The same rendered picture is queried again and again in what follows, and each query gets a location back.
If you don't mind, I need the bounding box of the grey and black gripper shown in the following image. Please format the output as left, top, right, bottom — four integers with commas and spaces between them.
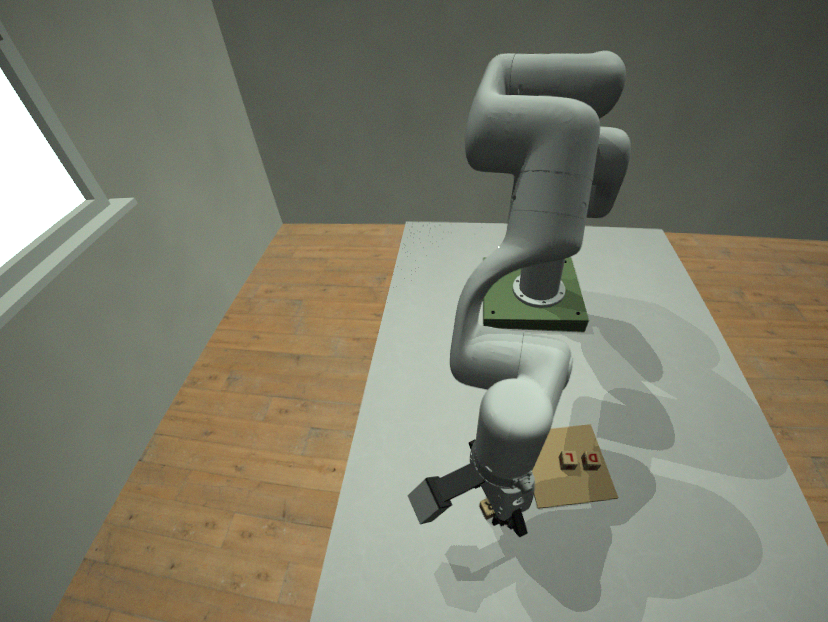
469, 439, 535, 537

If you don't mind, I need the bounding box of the tan flat mat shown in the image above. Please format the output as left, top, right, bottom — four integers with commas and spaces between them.
532, 424, 618, 509

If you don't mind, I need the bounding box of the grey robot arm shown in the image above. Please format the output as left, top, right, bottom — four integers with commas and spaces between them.
407, 51, 631, 524

